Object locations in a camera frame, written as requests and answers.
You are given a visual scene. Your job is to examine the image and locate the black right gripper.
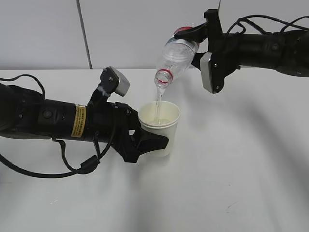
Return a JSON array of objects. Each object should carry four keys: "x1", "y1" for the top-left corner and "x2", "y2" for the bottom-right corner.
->
[{"x1": 174, "y1": 9, "x2": 223, "y2": 69}]

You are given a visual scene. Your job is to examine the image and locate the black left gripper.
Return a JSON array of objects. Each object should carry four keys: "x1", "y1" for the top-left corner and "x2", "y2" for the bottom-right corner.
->
[{"x1": 112, "y1": 102, "x2": 169, "y2": 162}]

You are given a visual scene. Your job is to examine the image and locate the Nongfu Spring water bottle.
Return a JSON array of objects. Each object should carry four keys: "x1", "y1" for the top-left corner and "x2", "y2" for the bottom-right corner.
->
[{"x1": 154, "y1": 36, "x2": 199, "y2": 89}]

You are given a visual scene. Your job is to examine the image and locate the white paper cup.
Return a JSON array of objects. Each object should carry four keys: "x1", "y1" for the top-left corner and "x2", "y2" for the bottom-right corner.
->
[{"x1": 138, "y1": 101, "x2": 180, "y2": 157}]

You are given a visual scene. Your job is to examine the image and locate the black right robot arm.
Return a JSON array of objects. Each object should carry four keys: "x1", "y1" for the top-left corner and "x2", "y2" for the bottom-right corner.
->
[{"x1": 174, "y1": 9, "x2": 309, "y2": 80}]

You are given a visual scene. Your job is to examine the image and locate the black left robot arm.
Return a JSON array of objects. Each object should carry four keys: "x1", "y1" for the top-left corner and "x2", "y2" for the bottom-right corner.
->
[{"x1": 0, "y1": 84, "x2": 169, "y2": 163}]

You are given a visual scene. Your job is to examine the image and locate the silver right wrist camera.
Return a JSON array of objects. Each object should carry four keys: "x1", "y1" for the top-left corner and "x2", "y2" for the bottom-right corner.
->
[{"x1": 199, "y1": 52, "x2": 241, "y2": 95}]

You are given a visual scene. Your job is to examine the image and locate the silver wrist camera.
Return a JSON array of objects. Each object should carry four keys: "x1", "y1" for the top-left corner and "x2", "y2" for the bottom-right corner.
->
[
  {"x1": 88, "y1": 66, "x2": 130, "y2": 107},
  {"x1": 199, "y1": 52, "x2": 241, "y2": 95}
]

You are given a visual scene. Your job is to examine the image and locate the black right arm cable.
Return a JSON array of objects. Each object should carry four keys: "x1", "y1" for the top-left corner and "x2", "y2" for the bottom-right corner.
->
[{"x1": 218, "y1": 0, "x2": 309, "y2": 36}]

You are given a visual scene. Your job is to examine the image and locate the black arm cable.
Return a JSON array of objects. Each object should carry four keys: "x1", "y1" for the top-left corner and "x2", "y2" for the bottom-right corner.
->
[
  {"x1": 218, "y1": 0, "x2": 309, "y2": 36},
  {"x1": 0, "y1": 74, "x2": 116, "y2": 179}
]

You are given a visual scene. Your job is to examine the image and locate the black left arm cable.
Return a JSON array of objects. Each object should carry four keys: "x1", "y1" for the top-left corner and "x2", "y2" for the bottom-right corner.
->
[{"x1": 0, "y1": 74, "x2": 116, "y2": 179}]

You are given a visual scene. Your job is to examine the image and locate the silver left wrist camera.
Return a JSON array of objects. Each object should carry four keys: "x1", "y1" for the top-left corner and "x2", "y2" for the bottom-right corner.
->
[{"x1": 88, "y1": 66, "x2": 130, "y2": 107}]

